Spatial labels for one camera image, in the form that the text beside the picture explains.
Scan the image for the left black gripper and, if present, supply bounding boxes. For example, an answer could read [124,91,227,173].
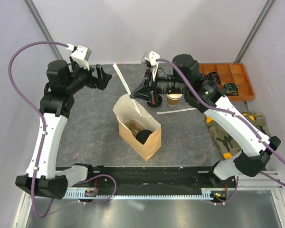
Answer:
[66,56,112,95]

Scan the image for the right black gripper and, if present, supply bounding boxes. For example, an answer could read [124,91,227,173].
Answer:
[131,67,188,104]

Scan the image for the stack of black lids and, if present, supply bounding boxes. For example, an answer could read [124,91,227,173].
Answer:
[147,95,162,108]

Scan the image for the straw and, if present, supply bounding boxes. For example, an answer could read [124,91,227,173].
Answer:
[157,108,197,115]
[113,63,142,116]

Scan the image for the brown paper bag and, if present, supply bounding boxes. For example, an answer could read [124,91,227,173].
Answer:
[113,94,162,161]

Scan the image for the stack of paper cups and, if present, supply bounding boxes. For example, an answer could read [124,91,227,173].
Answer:
[167,94,182,106]

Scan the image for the cardboard cup carrier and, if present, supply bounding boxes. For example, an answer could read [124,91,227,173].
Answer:
[125,120,144,137]

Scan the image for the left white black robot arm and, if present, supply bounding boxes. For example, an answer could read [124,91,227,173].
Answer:
[15,60,112,200]

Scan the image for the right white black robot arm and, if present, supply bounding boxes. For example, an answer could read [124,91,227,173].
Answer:
[130,51,281,187]

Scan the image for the rolled brown sock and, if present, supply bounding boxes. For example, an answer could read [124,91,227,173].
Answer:
[208,71,221,85]

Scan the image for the rolled blue yellow sock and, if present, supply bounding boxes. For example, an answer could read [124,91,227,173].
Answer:
[223,83,238,96]

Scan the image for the orange compartment tray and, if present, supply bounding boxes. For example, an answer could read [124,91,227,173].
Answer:
[199,63,255,102]

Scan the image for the camouflage cloth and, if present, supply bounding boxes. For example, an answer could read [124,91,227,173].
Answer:
[206,112,269,160]

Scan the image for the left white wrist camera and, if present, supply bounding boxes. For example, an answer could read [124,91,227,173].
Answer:
[66,44,91,70]

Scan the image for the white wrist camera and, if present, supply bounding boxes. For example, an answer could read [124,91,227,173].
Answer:
[141,51,160,81]
[66,44,91,70]

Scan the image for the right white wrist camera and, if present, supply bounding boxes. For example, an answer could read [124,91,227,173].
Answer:
[141,51,160,81]

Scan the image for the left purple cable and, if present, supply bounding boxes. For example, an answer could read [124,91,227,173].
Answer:
[9,41,118,219]

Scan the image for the purple cable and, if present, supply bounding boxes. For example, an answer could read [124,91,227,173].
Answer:
[9,41,118,219]
[158,58,285,206]

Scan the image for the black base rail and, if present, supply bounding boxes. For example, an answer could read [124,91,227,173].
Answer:
[78,166,236,195]

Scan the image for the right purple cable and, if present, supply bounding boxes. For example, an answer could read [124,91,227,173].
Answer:
[158,58,285,206]

